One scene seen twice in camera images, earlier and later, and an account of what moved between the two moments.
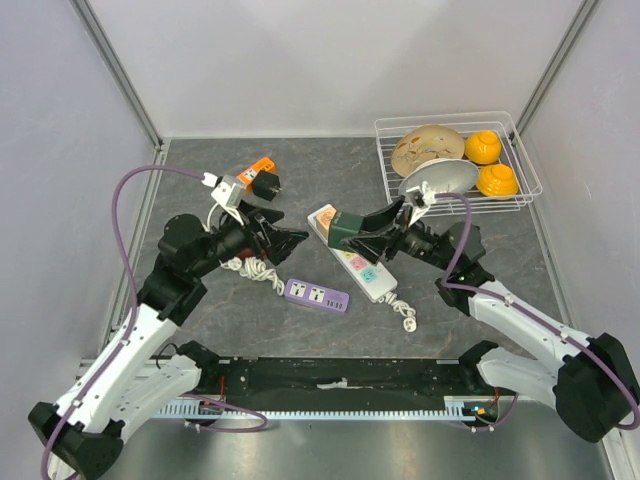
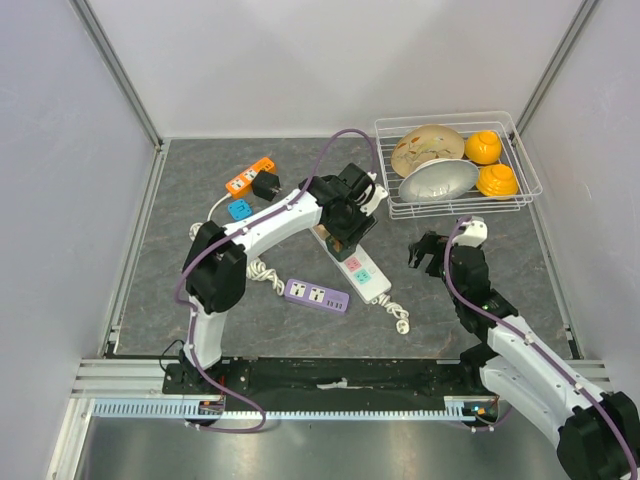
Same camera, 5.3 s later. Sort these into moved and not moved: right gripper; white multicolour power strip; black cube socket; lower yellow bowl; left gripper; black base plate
Moved: right gripper; left gripper
Not moved: black cube socket; white multicolour power strip; lower yellow bowl; black base plate
